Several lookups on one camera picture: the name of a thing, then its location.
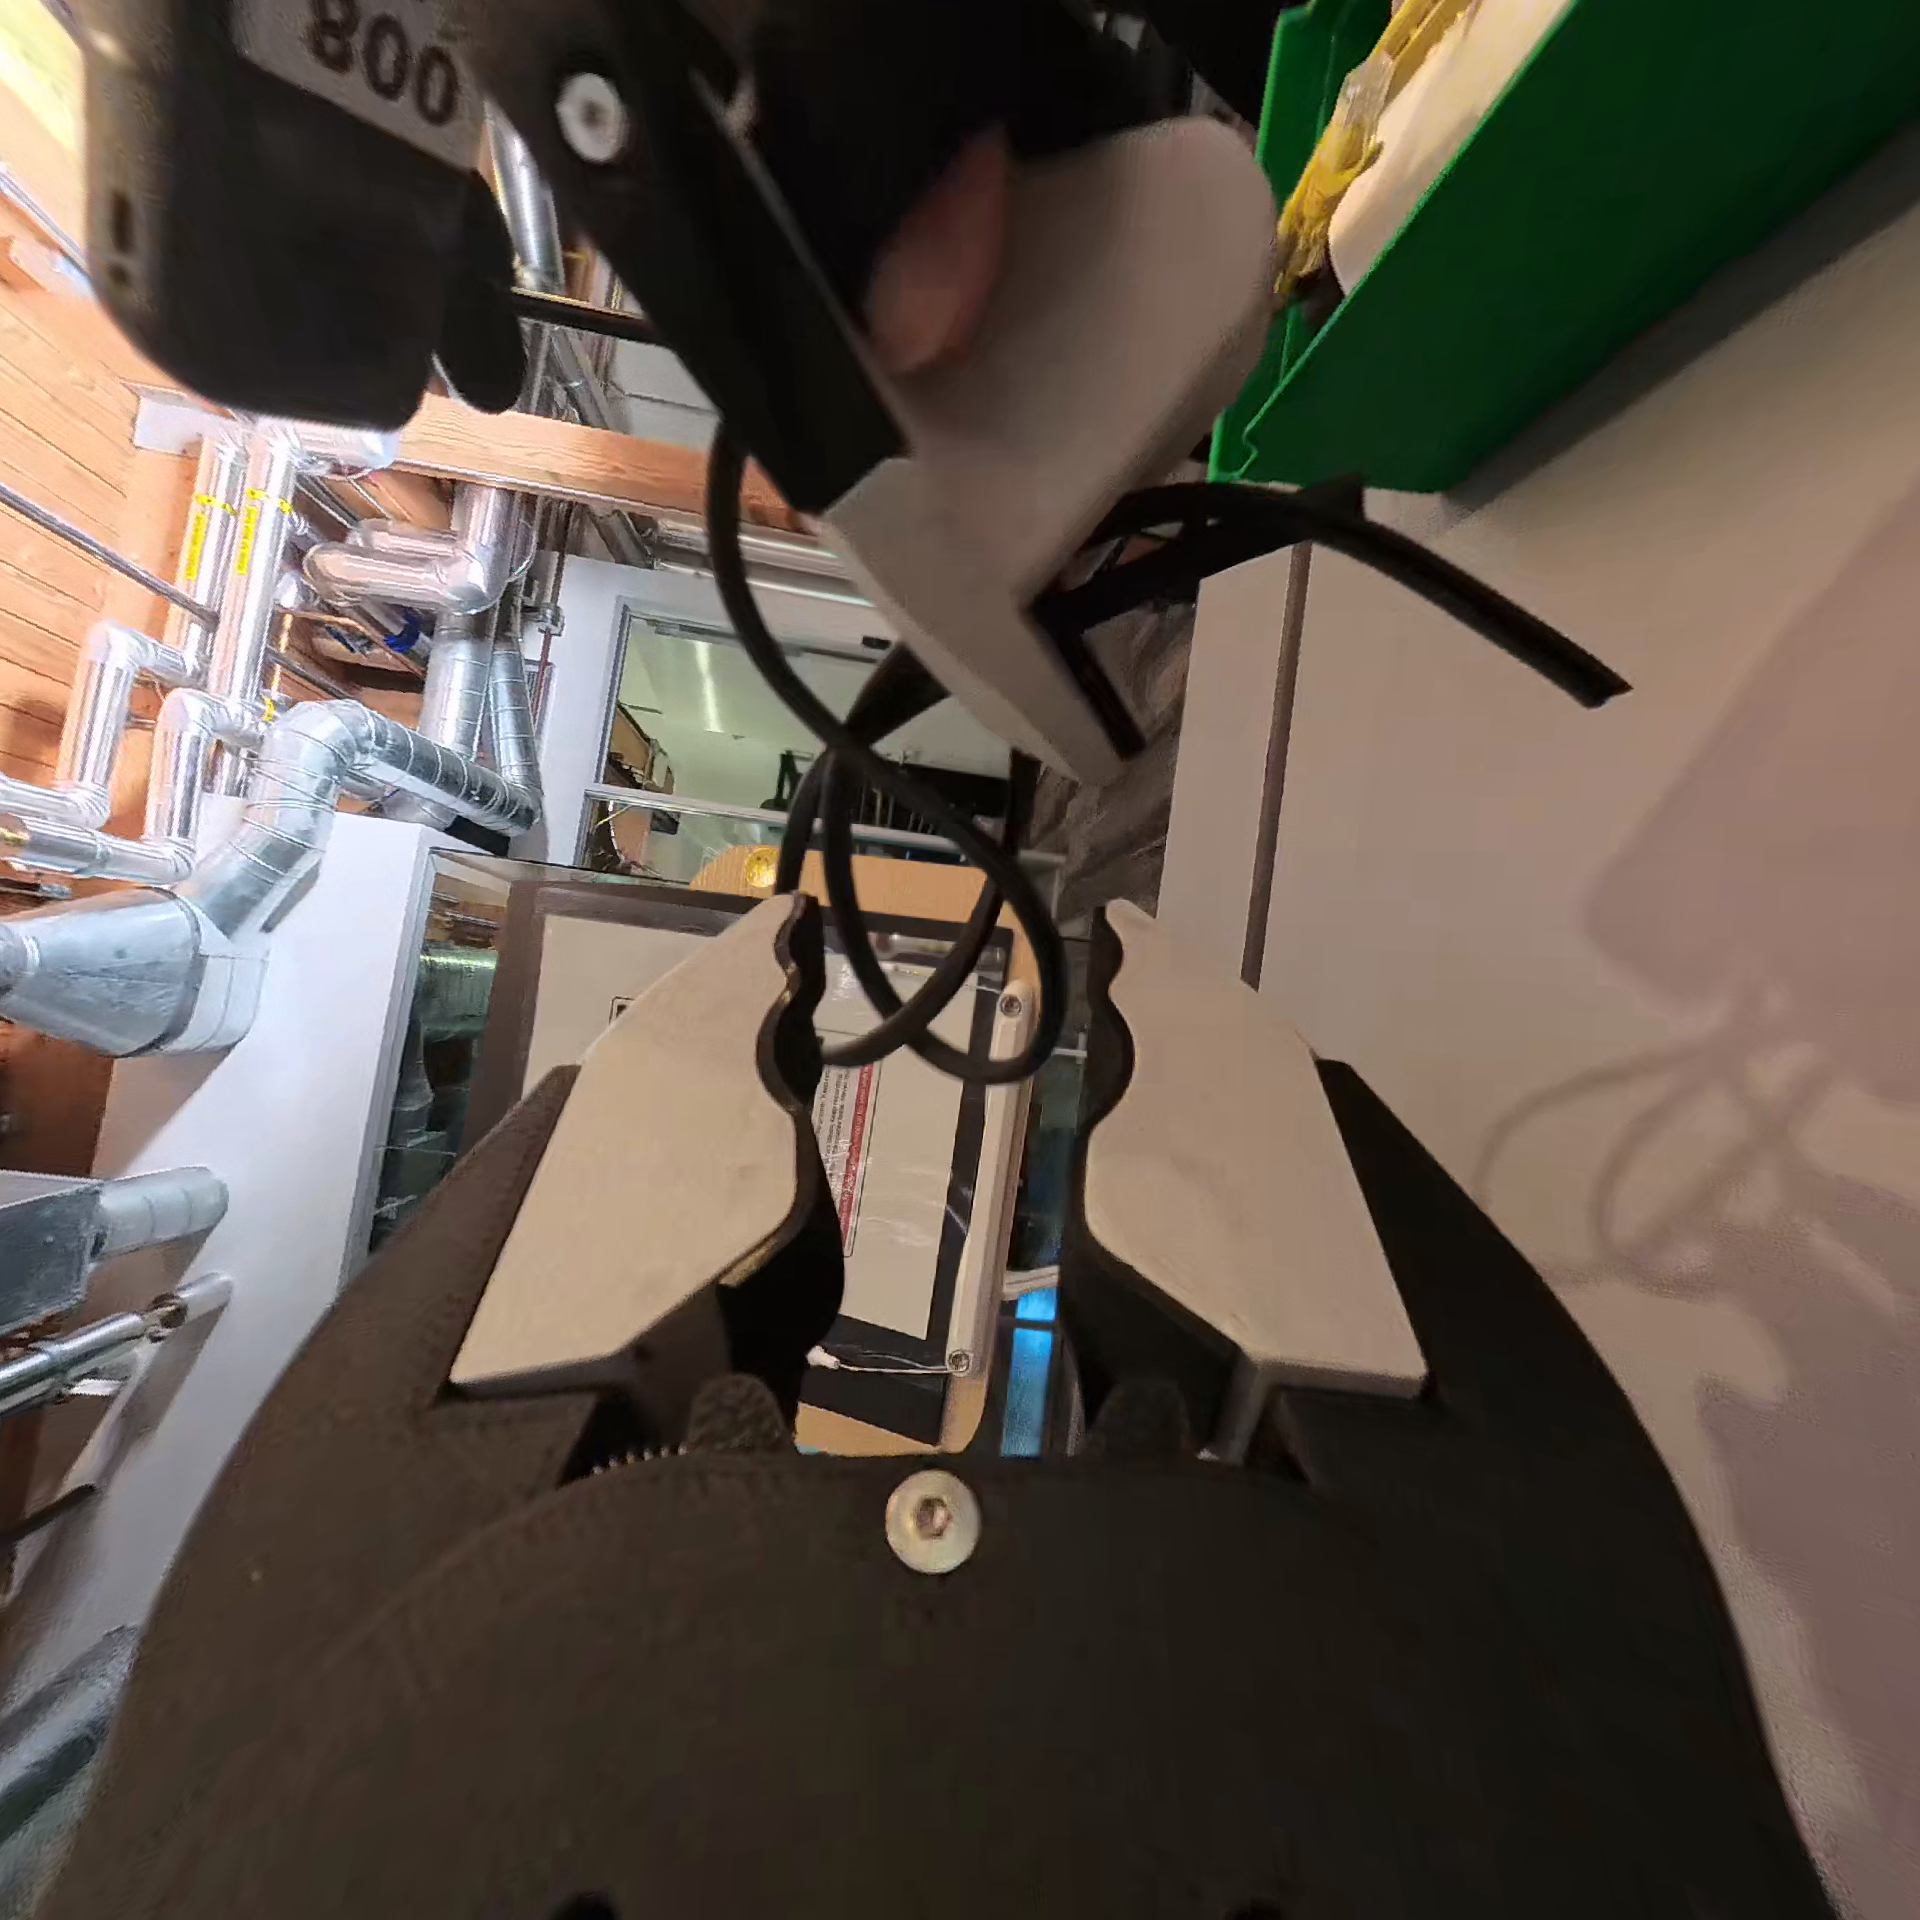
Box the cluster of silver ducts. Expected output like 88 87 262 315
0 111 632 1059

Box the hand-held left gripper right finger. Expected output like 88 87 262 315
1058 901 1429 1400

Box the tapered silver duct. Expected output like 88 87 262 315
0 1165 236 1330

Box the green plastic bin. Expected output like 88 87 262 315
1208 0 1920 492

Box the black cable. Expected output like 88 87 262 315
704 428 1633 1082

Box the yellow network cable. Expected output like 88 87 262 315
1273 0 1480 301

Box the person's right hand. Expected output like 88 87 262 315
869 131 1010 375

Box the white flat box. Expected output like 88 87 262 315
1326 0 1576 294

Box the wooden framed sign board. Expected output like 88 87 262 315
497 844 1078 1455

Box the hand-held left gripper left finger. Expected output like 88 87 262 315
447 892 845 1399

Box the metal pipe fitting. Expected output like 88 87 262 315
0 1273 239 1421

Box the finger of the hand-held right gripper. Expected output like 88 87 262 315
821 119 1280 788

